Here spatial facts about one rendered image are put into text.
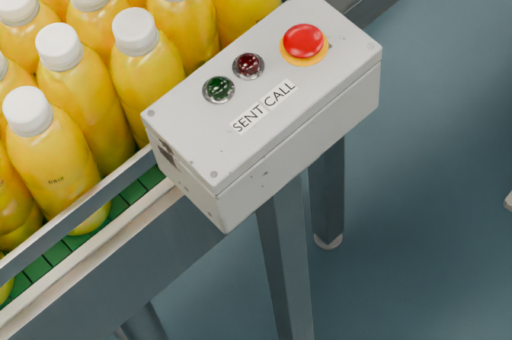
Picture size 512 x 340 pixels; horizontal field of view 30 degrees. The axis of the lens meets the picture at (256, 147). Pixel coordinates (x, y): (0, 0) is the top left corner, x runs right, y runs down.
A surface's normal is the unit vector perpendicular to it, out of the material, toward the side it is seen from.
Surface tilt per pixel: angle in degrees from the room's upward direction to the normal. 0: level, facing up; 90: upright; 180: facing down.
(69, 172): 90
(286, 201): 90
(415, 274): 0
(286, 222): 90
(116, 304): 90
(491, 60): 0
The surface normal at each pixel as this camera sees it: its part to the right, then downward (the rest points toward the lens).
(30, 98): -0.08, -0.50
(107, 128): 0.66, 0.63
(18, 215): 0.81, 0.47
